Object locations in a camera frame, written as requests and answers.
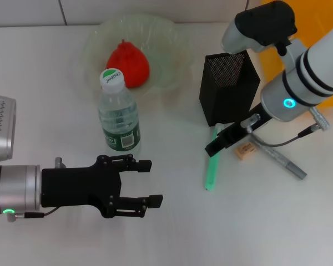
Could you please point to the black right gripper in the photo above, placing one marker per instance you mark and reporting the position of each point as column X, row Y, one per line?
column 247, row 126

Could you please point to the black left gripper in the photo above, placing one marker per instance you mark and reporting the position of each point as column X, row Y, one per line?
column 77, row 187

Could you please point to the green pen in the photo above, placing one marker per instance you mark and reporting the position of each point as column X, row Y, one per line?
column 212, row 171

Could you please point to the small tan eraser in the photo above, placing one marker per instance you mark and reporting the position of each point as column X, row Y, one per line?
column 244, row 151

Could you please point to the clear green-label water bottle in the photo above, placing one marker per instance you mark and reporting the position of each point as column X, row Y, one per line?
column 119, row 122

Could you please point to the red-orange toy orange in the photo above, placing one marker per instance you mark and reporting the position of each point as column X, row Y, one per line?
column 130, row 66

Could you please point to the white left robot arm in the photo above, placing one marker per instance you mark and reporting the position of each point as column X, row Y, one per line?
column 16, row 188

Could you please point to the black mesh pen holder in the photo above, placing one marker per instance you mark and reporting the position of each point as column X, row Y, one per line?
column 224, row 97

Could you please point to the silver grey pen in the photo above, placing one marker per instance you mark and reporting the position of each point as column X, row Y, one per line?
column 283, row 160

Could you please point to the translucent green fruit bowl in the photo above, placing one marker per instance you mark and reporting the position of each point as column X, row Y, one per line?
column 166, row 44

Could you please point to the yellow plastic bin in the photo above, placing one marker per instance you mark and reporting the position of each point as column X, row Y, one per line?
column 316, row 14

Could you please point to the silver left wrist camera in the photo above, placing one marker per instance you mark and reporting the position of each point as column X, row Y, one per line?
column 0, row 130

